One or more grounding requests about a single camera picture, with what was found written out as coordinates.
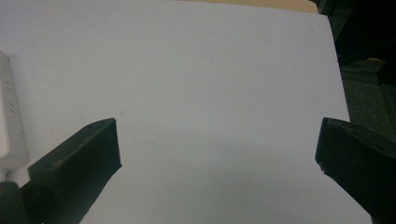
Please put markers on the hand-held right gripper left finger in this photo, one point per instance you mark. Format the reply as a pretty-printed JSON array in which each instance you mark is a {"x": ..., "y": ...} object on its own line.
[{"x": 74, "y": 165}]

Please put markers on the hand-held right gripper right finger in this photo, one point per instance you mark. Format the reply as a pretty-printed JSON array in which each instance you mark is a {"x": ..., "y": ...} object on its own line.
[{"x": 358, "y": 161}]

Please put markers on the white power strip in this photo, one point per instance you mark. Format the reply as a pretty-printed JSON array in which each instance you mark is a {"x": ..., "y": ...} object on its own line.
[{"x": 11, "y": 124}]

